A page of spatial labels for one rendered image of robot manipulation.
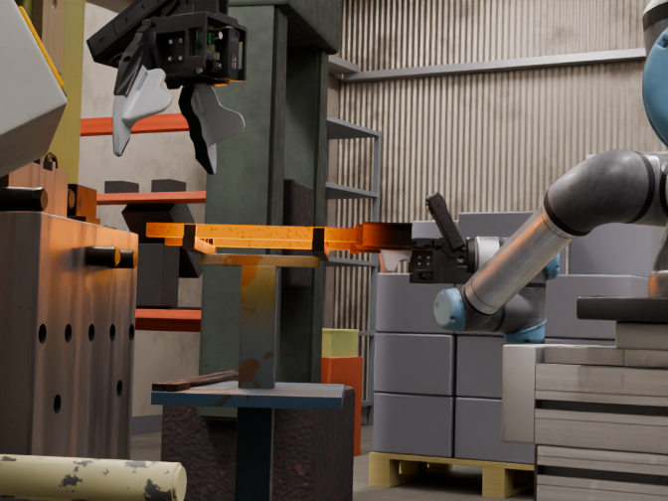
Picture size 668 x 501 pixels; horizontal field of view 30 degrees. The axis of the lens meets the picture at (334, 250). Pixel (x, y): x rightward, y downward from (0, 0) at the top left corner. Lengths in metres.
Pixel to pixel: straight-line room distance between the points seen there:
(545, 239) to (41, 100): 1.17
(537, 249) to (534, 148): 7.80
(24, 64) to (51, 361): 0.67
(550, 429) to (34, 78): 0.55
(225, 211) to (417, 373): 1.71
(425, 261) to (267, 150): 2.34
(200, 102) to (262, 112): 3.34
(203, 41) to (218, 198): 3.44
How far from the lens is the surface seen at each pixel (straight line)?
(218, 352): 4.56
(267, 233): 2.04
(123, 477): 1.30
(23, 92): 1.02
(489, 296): 2.15
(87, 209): 1.90
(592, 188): 1.96
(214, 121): 1.25
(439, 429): 5.91
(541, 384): 1.16
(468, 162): 10.03
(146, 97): 1.16
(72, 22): 2.24
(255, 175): 4.56
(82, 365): 1.72
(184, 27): 1.18
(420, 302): 5.93
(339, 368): 7.07
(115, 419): 1.86
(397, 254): 2.25
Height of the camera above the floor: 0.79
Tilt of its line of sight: 3 degrees up
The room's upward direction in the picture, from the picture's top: 2 degrees clockwise
